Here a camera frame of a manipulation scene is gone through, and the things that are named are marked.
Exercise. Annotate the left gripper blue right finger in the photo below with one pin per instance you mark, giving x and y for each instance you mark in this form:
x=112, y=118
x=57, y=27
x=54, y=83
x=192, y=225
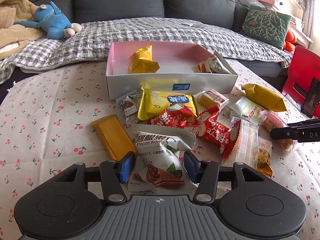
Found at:
x=196, y=168

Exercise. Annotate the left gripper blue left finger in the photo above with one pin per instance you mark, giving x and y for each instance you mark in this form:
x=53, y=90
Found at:
x=121, y=169

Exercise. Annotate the orange wafer bar wrapper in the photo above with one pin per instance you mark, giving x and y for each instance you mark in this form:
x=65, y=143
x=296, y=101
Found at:
x=113, y=136

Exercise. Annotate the white pecan kernel packet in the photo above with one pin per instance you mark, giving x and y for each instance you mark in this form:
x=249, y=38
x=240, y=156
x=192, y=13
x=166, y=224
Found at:
x=157, y=167

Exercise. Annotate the pink snack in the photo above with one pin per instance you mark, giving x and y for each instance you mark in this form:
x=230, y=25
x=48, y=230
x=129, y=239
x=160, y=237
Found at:
x=270, y=120

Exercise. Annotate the large red snack packet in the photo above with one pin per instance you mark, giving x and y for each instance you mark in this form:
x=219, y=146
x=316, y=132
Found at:
x=206, y=126

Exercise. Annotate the clear rice cracker packet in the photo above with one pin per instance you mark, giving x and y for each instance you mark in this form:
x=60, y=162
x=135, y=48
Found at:
x=245, y=150

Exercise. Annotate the small red snack packet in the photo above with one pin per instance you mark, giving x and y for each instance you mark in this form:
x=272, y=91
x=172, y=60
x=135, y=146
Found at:
x=176, y=116

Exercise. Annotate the yellow orange small snack packet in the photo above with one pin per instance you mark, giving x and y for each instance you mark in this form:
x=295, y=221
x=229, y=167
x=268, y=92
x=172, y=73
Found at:
x=264, y=156

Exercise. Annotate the yellow cracker pack blue label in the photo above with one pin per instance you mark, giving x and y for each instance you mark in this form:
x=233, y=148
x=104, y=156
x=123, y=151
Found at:
x=153, y=103

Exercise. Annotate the silver truffle chocolate packet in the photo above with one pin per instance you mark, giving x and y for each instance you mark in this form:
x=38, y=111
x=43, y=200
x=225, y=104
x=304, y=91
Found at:
x=130, y=105

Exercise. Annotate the pale yellow white cake packet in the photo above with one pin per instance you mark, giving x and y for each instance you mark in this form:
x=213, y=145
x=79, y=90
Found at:
x=246, y=109

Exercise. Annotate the large yellow waffle snack bag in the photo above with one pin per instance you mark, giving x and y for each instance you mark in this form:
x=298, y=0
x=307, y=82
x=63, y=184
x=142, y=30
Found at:
x=141, y=61

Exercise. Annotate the white nut triangle packet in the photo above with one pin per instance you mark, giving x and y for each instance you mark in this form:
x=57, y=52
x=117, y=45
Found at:
x=215, y=64

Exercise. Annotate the red plastic chair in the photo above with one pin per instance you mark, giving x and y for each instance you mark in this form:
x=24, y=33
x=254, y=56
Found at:
x=302, y=82

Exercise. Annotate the pink and white cardboard box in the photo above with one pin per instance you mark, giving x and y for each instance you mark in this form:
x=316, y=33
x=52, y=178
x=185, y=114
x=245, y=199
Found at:
x=175, y=59

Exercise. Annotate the green patterned cushion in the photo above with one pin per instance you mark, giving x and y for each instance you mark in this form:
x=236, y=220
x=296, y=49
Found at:
x=266, y=25

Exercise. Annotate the grey checked sofa cover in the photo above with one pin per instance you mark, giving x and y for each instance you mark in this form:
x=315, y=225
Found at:
x=93, y=43

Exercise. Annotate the white paper on sofa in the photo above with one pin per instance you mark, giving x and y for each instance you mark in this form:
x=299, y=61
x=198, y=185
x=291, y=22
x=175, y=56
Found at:
x=197, y=25

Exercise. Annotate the dark grey sofa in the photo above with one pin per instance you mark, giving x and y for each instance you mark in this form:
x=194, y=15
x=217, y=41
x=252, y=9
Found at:
x=229, y=14

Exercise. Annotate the blue plush toy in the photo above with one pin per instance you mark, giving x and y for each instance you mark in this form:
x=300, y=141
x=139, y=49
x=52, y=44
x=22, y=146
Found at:
x=51, y=19

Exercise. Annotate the beige quilted blanket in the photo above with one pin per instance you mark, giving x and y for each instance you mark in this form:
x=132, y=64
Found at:
x=14, y=37

